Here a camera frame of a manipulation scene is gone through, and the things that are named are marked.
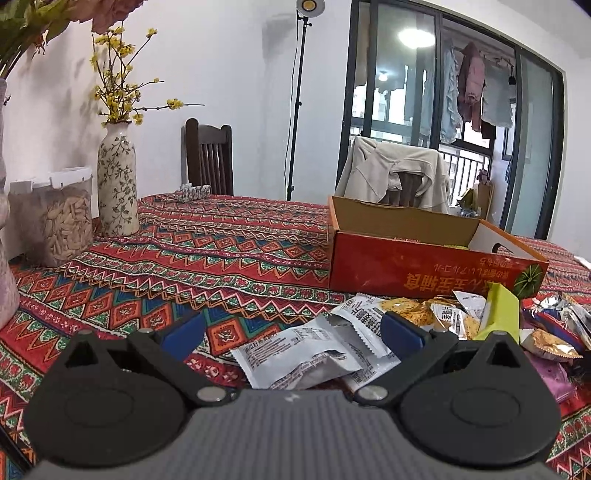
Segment floral ceramic vase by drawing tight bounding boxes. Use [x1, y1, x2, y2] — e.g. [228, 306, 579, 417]
[97, 122, 140, 237]

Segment hanging denim garment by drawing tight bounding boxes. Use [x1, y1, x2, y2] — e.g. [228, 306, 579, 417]
[438, 44, 463, 145]

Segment lamp on black stand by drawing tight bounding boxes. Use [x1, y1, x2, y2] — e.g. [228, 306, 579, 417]
[285, 0, 326, 201]

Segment red cardboard box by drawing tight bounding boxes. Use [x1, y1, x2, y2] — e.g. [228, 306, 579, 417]
[328, 195, 550, 298]

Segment hanging pink garment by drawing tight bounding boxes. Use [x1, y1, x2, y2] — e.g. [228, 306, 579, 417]
[457, 42, 486, 120]

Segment small silver patterned box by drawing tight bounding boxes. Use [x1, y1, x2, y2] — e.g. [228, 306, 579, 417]
[175, 184, 212, 202]

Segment large white snack packet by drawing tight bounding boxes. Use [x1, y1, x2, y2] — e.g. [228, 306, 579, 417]
[230, 315, 365, 391]

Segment hanging light blue shirt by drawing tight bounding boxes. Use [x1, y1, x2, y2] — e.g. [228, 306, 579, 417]
[481, 58, 515, 129]

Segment balcony railing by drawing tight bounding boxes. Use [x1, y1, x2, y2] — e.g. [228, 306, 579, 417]
[348, 134, 490, 204]

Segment black sliding door frame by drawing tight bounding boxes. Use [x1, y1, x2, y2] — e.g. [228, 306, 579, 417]
[342, 0, 566, 241]

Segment yellow flower branches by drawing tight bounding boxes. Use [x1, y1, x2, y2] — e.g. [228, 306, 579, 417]
[90, 27, 206, 126]

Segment green snack packet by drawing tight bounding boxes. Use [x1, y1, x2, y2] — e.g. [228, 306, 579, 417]
[472, 282, 521, 343]

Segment pile of household items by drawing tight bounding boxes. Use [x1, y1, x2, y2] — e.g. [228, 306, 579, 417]
[455, 168, 495, 217]

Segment white snack packet black print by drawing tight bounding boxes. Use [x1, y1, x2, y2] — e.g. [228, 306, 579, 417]
[330, 295, 402, 370]

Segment dark blue snack packet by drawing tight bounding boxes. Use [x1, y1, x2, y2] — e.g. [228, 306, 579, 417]
[524, 310, 591, 352]

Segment clear seed container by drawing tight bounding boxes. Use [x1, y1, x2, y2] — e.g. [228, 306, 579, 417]
[8, 166, 95, 267]

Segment orange cracker packet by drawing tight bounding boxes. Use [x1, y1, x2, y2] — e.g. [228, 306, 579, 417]
[382, 298, 437, 329]

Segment red patterned tablecloth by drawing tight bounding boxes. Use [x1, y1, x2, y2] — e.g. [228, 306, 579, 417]
[0, 191, 591, 480]

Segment pink snack packet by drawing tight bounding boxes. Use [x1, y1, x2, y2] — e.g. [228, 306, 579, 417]
[526, 357, 578, 403]

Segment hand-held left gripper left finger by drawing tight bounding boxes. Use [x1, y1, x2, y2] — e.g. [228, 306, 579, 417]
[62, 311, 237, 408]

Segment dark wooden chair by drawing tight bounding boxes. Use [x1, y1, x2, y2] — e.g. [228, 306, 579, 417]
[383, 172, 431, 206]
[185, 118, 234, 196]

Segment silver foil snack packet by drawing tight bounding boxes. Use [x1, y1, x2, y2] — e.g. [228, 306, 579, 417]
[531, 294, 578, 315]

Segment beige jacket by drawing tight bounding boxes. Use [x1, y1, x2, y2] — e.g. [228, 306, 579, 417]
[335, 136, 452, 215]

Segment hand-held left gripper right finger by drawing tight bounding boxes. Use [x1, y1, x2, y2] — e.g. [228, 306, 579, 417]
[353, 311, 527, 408]

